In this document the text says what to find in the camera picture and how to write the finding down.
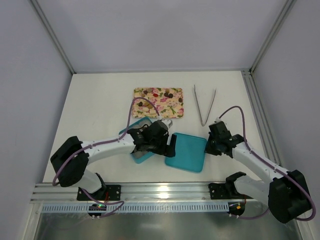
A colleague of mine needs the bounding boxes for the teal box lid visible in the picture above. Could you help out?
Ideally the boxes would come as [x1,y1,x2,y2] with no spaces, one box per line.
[164,132,207,173]

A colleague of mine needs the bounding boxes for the metal tongs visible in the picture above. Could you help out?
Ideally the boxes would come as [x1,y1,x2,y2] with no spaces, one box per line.
[193,84,217,127]

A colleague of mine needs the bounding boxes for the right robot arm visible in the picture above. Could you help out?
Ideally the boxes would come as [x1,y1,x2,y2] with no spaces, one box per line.
[205,121,316,224]

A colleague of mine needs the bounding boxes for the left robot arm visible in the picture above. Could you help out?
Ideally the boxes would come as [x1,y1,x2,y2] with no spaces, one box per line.
[50,119,177,194]

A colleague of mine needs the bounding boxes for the teal chocolate box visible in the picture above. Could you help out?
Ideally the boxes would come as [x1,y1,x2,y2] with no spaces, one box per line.
[128,117,154,164]

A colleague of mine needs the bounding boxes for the floral rectangular tray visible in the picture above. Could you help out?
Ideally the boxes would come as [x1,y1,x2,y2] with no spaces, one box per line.
[131,87,184,119]

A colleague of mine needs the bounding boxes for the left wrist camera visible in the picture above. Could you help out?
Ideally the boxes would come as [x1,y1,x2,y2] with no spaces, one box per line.
[161,119,173,130]

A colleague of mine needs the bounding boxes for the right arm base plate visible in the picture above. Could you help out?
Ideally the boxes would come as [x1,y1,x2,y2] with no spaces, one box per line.
[208,182,242,200]

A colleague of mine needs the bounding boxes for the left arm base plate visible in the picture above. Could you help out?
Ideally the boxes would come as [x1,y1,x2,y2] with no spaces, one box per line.
[76,184,122,202]

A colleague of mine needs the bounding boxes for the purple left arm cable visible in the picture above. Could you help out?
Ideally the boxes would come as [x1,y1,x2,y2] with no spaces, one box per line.
[51,97,163,218]

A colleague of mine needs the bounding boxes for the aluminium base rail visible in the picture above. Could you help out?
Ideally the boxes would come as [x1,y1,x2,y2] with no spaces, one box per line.
[30,182,266,215]

